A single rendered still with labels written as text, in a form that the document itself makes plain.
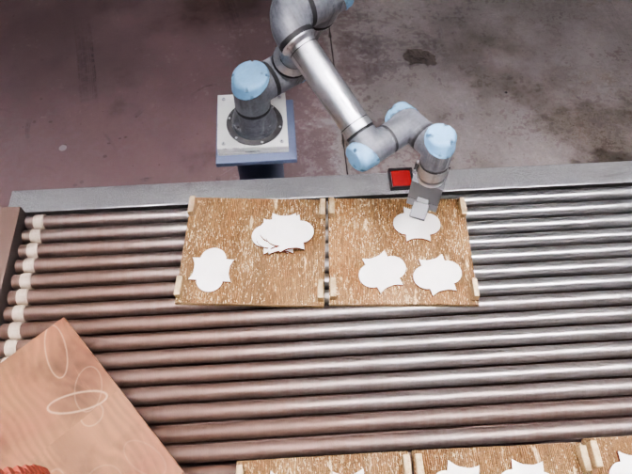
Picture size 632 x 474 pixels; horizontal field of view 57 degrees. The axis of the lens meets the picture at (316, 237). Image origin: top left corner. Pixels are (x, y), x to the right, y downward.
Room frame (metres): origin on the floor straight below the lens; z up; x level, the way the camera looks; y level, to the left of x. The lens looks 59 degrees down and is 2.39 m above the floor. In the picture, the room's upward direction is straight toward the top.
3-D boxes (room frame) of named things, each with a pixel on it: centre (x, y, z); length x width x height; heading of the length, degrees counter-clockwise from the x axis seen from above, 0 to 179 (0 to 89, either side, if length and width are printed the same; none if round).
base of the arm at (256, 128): (1.32, 0.21, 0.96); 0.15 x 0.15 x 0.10
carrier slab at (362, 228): (0.82, -0.24, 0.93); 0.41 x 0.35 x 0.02; 90
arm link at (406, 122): (0.97, -0.22, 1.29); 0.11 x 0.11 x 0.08; 38
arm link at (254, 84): (1.32, 0.20, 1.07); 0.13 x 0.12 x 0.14; 128
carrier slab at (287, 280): (0.82, 0.18, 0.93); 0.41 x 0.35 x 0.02; 89
